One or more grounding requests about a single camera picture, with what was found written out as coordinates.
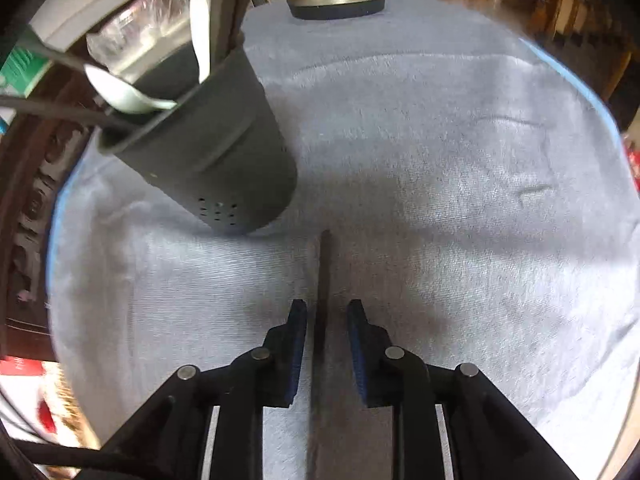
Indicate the dark grey utensil holder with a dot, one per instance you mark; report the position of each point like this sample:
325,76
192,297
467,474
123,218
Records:
235,150

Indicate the grey towel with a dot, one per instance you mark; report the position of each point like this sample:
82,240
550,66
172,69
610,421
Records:
450,210

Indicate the red and white printed bag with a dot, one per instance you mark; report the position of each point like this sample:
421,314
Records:
30,367

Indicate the green thermos jug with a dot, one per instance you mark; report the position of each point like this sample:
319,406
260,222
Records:
25,67

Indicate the clear plastic bag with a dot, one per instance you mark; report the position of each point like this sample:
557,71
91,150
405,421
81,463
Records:
140,20

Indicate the red object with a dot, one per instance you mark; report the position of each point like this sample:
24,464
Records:
632,157

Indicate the carved wooden table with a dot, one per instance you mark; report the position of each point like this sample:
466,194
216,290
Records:
35,200

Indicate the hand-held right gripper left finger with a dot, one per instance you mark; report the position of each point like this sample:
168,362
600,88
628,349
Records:
297,350

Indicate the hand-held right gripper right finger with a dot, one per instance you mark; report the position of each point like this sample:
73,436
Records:
360,350

